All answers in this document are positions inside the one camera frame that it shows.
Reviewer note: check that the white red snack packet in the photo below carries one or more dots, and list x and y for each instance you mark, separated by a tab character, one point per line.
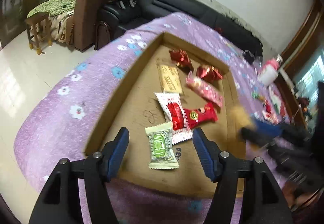
174	112

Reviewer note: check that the green patterned blanket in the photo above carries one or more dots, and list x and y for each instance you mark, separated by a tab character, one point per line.
54	7

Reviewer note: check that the green candy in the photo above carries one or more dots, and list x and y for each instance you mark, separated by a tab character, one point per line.
255	95

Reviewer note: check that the small red candy packet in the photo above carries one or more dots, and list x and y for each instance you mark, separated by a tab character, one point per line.
198	116

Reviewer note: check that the white plastic jar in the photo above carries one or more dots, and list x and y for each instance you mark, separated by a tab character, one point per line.
268	75

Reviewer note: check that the pink clear snack pack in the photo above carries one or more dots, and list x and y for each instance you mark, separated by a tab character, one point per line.
204	89

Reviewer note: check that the person's right hand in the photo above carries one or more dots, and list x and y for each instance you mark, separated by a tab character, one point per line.
298	199

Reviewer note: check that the pink steel thermos bottle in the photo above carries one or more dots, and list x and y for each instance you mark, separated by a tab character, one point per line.
274	62

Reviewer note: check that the small wooden stool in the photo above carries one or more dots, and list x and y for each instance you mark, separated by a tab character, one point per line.
38	30

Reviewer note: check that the yellow clear biscuit pack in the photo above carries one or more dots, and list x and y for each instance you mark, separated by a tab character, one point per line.
241	117

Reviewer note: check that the black pouch on table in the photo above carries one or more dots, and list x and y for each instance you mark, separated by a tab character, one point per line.
249	56

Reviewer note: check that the long pink red snack pack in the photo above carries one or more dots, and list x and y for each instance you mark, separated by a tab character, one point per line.
270	117

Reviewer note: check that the shallow cardboard box tray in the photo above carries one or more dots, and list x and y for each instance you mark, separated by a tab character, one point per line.
134	106

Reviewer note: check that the purple floral tablecloth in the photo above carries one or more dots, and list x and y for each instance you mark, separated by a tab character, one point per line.
60	125

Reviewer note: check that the brown wooden cabinet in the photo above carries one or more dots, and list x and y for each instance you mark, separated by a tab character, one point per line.
292	106

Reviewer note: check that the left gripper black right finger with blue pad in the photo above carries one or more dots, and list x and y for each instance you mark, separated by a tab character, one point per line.
263	200

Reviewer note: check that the red mesh bag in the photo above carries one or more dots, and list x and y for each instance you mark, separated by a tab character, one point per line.
277	102

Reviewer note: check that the black leather sofa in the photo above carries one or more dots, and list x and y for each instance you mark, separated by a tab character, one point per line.
119	20

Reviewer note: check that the green white snack packet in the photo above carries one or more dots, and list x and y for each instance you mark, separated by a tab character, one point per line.
162	156

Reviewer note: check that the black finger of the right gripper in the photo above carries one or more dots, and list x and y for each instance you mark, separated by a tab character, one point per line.
256	138

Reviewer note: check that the brown red foil snack bag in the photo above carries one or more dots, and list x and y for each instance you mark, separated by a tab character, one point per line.
208	73

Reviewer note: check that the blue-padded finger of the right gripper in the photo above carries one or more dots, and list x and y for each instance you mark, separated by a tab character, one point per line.
267	129

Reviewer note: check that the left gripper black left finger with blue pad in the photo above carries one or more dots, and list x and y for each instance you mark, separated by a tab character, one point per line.
59	200

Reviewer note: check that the dark red crinkled snack bag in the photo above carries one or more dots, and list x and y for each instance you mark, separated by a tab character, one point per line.
182	60

